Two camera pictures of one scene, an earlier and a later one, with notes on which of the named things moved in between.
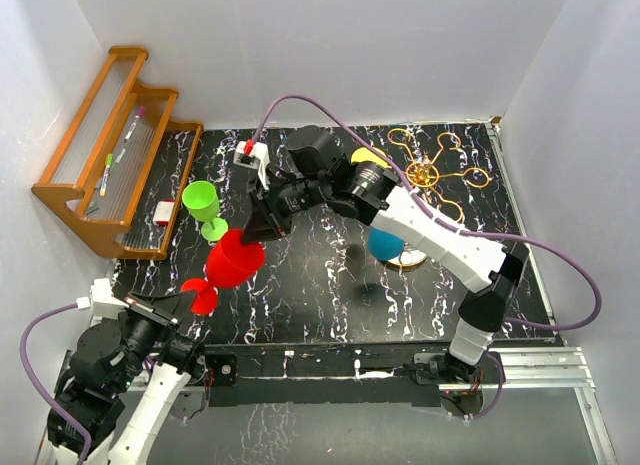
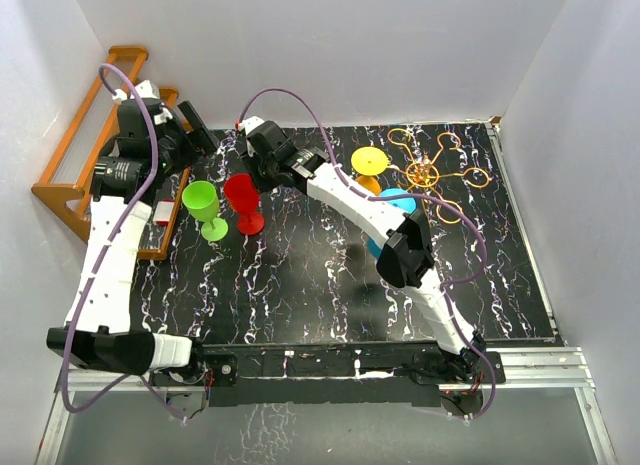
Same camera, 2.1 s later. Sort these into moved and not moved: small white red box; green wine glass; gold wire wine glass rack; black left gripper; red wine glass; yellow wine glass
Moved: red wine glass; black left gripper
Not moved: gold wire wine glass rack; yellow wine glass; green wine glass; small white red box
